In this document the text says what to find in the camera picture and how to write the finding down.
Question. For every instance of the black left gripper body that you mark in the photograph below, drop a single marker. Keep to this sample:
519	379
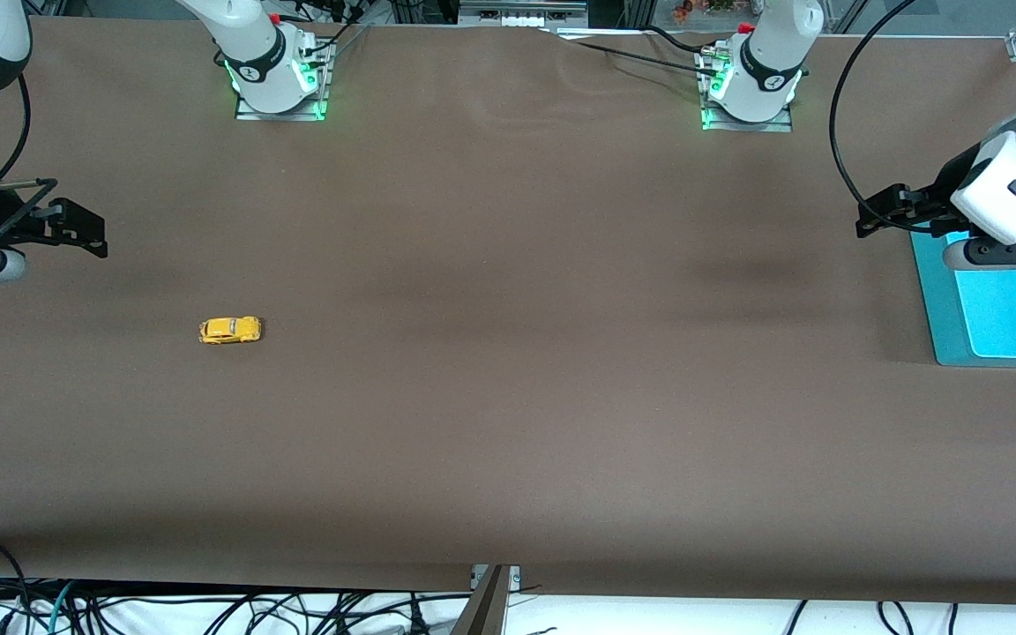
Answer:
946	186

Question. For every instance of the yellow beetle toy car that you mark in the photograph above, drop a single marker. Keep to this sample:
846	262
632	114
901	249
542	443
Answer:
230	330

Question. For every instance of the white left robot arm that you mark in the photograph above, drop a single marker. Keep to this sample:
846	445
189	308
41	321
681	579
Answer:
764	62

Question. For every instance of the teal plastic bin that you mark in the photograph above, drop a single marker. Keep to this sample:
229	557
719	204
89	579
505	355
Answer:
1002	309

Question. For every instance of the orange background objects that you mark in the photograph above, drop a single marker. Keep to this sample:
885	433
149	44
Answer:
683	11

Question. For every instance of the brown table cover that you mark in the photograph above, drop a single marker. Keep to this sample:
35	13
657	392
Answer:
508	397

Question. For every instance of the grey metal beam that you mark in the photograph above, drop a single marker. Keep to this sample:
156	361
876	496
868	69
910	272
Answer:
483	613

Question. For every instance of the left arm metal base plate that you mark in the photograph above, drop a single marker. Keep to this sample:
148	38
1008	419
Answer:
781	125

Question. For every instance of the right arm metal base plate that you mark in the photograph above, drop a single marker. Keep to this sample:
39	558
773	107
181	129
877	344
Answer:
248	113

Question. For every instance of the small metal edge bracket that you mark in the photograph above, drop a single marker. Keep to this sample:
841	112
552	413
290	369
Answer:
515	578

